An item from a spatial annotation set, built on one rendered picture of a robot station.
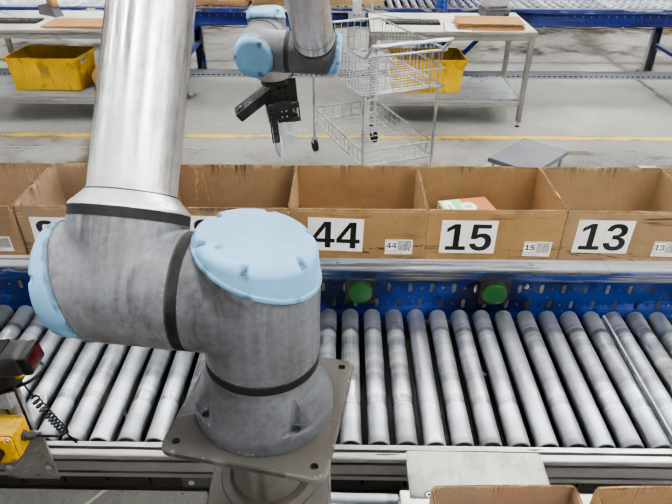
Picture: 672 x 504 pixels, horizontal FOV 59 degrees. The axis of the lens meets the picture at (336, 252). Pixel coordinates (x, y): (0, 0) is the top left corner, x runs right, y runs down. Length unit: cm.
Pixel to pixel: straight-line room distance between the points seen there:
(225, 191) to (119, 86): 127
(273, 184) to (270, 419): 129
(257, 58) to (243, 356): 80
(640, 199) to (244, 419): 170
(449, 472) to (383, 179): 97
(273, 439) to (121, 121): 43
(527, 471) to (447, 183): 95
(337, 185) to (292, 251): 130
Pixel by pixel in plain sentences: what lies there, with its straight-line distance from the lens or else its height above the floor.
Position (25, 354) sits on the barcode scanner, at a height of 109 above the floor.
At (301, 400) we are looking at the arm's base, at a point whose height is 129.
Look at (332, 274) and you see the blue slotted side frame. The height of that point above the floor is 87.
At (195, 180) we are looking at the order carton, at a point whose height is 99.
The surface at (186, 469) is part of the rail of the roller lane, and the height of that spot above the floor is 70.
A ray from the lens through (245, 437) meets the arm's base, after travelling 79.
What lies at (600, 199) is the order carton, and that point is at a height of 94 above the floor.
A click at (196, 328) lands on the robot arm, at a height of 141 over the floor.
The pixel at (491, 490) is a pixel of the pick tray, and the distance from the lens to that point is 128.
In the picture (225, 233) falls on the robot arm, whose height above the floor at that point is 150.
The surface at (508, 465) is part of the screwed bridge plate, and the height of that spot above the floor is 75.
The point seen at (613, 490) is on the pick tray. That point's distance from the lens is 135.
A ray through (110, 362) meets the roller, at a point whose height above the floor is 75.
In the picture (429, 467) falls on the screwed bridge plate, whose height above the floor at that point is 75.
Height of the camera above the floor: 185
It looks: 33 degrees down
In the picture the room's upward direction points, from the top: straight up
